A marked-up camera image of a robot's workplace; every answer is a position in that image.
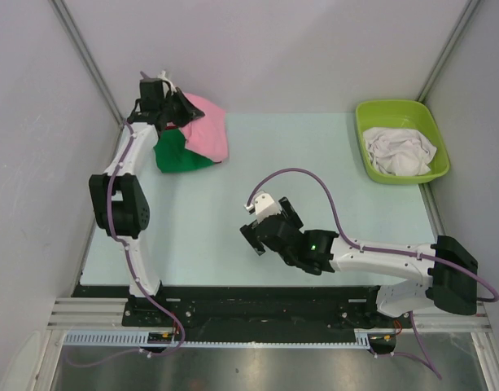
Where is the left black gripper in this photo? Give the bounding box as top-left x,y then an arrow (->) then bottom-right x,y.
158,87 -> 204,128

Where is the pink t shirt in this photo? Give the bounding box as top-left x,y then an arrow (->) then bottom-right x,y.
180,93 -> 229,163

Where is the green plastic basin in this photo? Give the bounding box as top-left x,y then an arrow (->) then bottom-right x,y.
355,99 -> 450,185

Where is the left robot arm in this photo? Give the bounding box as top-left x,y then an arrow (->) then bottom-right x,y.
89,74 -> 205,297

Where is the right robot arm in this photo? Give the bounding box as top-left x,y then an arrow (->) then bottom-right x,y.
240,191 -> 478,327

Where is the folded green t shirt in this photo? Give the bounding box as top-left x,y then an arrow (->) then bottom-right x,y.
154,129 -> 215,174

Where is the white t shirt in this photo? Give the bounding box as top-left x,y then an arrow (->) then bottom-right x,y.
363,127 -> 437,177

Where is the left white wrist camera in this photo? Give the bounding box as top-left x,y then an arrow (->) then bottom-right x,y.
157,69 -> 177,93

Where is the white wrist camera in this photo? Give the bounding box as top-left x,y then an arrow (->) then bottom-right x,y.
245,191 -> 282,223
157,69 -> 177,93

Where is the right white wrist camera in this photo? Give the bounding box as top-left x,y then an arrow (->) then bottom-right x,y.
245,191 -> 282,223

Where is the slotted cable duct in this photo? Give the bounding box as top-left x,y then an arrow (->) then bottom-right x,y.
63,328 -> 421,349

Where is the left aluminium frame post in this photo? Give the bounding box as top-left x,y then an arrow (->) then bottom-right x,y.
49,0 -> 126,125

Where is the aluminium frame post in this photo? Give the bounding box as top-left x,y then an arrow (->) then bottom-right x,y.
415,0 -> 484,105
49,0 -> 126,125

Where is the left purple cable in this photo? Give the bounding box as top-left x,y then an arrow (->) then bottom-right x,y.
65,71 -> 187,367

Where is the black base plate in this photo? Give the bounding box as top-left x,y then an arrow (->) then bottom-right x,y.
72,285 -> 414,336

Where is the right aluminium frame post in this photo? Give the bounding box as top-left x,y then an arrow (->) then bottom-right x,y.
415,0 -> 484,105

